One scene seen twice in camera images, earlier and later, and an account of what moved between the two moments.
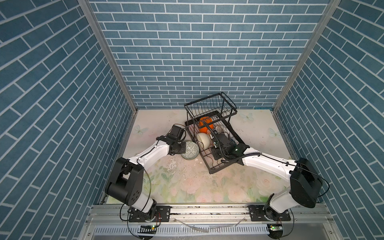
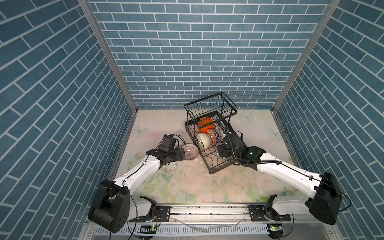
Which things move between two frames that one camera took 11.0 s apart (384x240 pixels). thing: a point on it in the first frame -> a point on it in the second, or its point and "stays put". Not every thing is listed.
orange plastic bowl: [205, 123] stays put
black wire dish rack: [213, 137] stays put
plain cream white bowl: [204, 140] stays put
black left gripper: [183, 149] -> [178, 157]
